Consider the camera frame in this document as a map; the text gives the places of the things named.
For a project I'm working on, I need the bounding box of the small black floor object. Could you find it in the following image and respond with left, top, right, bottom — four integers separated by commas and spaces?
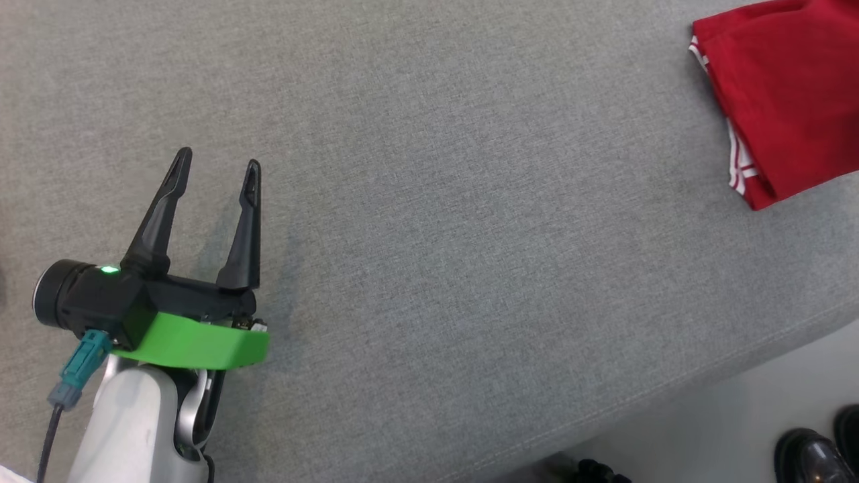
576, 458, 633, 483

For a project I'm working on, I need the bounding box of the black leather shoe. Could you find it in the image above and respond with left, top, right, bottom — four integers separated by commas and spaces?
774, 428, 857, 483

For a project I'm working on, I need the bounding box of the black left camera cable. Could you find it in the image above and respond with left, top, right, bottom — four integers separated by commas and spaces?
37, 405, 65, 483

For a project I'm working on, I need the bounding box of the teal left camera connector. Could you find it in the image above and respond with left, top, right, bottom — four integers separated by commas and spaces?
47, 330, 112, 411

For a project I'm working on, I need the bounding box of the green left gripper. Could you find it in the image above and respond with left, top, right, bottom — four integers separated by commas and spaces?
111, 147, 270, 372

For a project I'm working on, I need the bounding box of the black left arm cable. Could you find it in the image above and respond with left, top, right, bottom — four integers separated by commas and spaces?
199, 370, 223, 483

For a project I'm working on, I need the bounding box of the red sports jersey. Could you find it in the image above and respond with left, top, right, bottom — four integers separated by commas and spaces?
689, 0, 859, 211

